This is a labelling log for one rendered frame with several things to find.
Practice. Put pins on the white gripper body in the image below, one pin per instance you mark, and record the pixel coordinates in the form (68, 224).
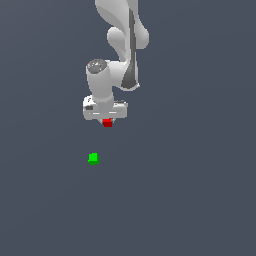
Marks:
(100, 110)

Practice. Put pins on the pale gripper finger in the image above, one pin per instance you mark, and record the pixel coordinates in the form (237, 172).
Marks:
(102, 121)
(113, 120)

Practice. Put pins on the red cube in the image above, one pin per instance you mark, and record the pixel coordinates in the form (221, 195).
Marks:
(107, 123)

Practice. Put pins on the green cube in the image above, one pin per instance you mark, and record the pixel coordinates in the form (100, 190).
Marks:
(93, 158)

